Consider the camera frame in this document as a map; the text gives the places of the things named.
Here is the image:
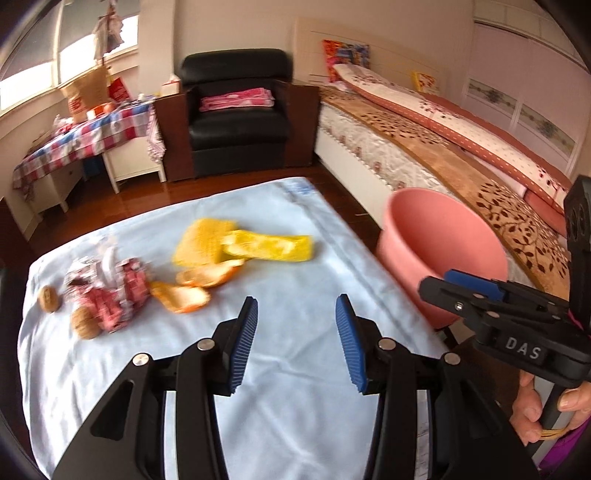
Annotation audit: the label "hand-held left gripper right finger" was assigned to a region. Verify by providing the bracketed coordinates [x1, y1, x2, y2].
[335, 294, 541, 480]

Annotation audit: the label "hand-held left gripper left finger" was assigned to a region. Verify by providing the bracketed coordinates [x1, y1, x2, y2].
[53, 295, 259, 480]

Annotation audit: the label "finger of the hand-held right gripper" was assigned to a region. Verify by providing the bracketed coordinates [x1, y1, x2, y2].
[443, 270, 573, 319]
[418, 276, 509, 326]

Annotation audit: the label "pink plastic bucket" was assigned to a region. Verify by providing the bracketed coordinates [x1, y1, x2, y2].
[375, 187, 509, 330]

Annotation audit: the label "orange peel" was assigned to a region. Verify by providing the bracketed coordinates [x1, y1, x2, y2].
[150, 281, 211, 315]
[177, 258, 245, 288]

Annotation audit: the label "yellow plastic bag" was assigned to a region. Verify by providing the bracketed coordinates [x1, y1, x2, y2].
[222, 229, 315, 264]

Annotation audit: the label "yellow sponge cloth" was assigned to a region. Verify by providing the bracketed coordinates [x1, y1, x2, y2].
[173, 218, 238, 267]

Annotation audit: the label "red and white wrapper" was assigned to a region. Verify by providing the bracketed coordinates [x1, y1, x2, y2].
[62, 235, 153, 334]

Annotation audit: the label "person's right hand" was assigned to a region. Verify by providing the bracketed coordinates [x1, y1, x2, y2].
[510, 371, 591, 448]

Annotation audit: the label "light blue floral tablecloth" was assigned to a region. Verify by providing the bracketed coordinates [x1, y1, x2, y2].
[17, 176, 451, 480]

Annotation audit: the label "brown leaf-pattern bed runner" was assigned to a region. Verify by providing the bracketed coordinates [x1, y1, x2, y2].
[318, 85, 573, 301]

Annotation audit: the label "white floral quilt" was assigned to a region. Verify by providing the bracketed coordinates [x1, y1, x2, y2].
[333, 62, 573, 213]

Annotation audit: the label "brown walnut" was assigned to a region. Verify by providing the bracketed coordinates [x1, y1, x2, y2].
[70, 307, 101, 341]
[38, 285, 61, 315]

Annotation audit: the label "white bed with mattress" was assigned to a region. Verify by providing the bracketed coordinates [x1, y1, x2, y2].
[293, 17, 591, 333]

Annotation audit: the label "yellow cushion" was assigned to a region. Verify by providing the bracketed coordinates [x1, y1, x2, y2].
[411, 70, 441, 95]

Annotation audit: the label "black leather armchair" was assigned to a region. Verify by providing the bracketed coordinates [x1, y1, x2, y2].
[154, 48, 321, 183]

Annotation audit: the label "white side cabinet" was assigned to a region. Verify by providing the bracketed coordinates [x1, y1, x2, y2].
[102, 134, 167, 193]

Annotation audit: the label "white wardrobe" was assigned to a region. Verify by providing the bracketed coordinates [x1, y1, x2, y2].
[462, 16, 591, 178]

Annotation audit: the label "white low table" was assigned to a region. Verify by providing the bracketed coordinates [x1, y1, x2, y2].
[30, 161, 88, 213]

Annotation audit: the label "pink folded blanket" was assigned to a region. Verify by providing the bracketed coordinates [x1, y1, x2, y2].
[198, 88, 275, 112]

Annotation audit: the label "colourful printed pillow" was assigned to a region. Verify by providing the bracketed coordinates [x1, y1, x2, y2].
[322, 39, 371, 84]

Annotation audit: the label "checked tablecloth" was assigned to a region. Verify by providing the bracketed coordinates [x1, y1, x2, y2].
[11, 99, 164, 201]

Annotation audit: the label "red paper bag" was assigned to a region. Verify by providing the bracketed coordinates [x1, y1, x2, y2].
[107, 76, 132, 103]

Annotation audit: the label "wooden coat rack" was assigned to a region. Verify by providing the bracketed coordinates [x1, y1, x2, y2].
[99, 0, 116, 70]

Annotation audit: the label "bay window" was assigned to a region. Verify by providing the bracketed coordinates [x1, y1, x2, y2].
[0, 0, 139, 116]

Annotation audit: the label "white hanging clothes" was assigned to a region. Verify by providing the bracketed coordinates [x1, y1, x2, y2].
[92, 14, 125, 58]

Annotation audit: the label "grey roller blind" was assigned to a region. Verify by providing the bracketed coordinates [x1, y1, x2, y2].
[62, 0, 139, 47]
[0, 18, 65, 88]

